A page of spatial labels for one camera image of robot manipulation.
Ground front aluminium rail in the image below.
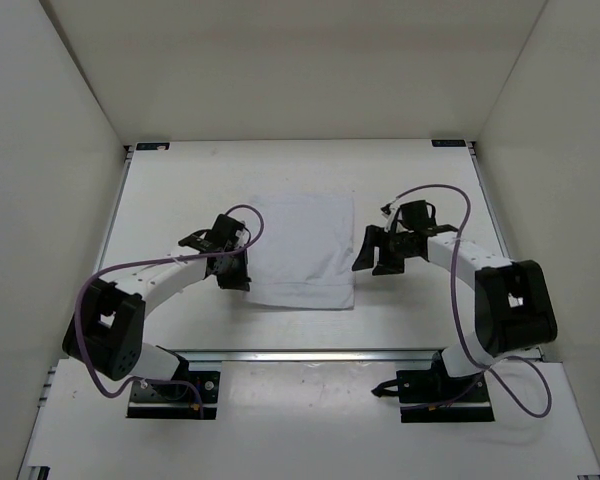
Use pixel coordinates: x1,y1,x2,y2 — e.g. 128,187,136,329
177,349,435,363

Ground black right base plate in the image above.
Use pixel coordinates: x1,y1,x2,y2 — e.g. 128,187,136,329
371,368,495,424

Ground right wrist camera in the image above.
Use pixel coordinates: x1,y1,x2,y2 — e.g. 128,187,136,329
381,200,437,233

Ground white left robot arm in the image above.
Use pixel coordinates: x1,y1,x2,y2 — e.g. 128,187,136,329
62,213,261,400

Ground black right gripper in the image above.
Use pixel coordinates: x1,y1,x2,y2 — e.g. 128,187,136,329
352,226,412,276

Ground white skirt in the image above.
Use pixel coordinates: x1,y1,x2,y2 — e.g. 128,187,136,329
245,194,355,310

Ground blue label left corner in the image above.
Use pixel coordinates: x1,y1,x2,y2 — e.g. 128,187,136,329
135,142,170,151

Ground blue label right corner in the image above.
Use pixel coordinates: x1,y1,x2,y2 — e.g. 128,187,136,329
431,139,466,148

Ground blue label corner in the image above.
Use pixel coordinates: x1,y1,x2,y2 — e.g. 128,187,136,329
135,142,170,151
431,139,466,148

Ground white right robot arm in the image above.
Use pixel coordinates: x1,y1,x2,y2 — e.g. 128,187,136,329
352,225,558,401

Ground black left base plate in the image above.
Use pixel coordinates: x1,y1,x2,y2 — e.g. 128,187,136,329
126,363,221,421

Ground aluminium table edge rail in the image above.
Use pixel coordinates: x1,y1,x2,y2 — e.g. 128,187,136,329
467,141,557,358

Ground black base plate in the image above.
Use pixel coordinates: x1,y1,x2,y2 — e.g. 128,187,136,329
126,363,221,421
371,368,495,424

